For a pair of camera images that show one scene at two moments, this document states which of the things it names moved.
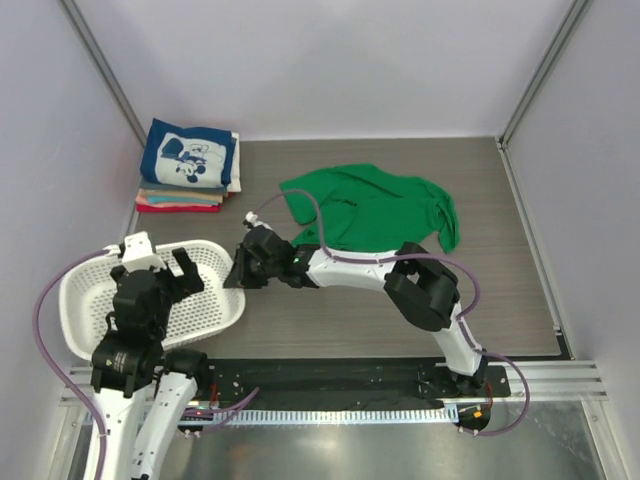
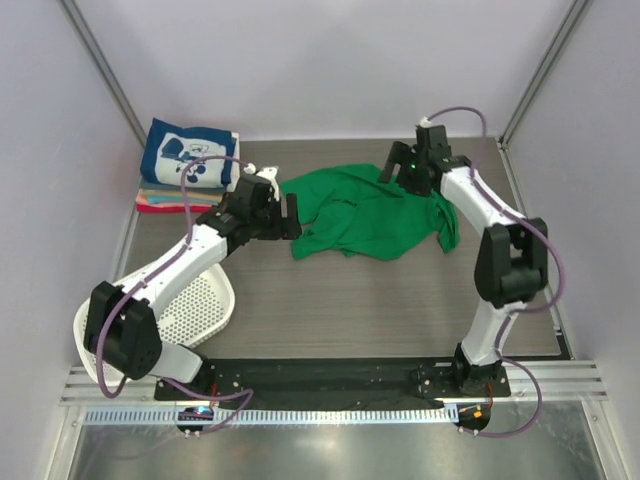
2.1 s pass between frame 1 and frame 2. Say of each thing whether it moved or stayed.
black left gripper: moved
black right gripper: moved
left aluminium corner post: stayed
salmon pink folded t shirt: stayed
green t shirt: stayed
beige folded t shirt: stayed
